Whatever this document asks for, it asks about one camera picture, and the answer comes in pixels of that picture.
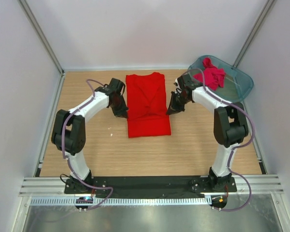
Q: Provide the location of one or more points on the teal plastic bin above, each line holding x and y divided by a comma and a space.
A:
237, 84

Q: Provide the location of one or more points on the red t shirt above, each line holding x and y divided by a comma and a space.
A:
146, 100

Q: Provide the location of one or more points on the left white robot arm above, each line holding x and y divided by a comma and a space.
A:
69, 130

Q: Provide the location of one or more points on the left aluminium corner post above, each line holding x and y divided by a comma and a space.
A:
38, 30

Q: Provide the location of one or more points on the aluminium corner post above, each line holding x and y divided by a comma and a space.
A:
38, 30
254, 31

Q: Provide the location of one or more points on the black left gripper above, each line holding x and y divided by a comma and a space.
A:
122, 112

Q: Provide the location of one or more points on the white slotted cable duct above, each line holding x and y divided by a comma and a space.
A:
87, 201

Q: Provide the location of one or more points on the aluminium front rail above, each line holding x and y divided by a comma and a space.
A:
53, 186

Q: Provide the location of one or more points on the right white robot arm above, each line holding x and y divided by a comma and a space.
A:
230, 125

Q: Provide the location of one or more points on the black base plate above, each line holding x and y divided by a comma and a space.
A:
162, 187

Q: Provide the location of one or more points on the magenta t shirt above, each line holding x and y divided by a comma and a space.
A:
213, 76

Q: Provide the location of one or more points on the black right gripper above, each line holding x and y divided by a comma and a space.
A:
174, 108

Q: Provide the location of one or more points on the right aluminium corner post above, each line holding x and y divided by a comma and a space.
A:
254, 31

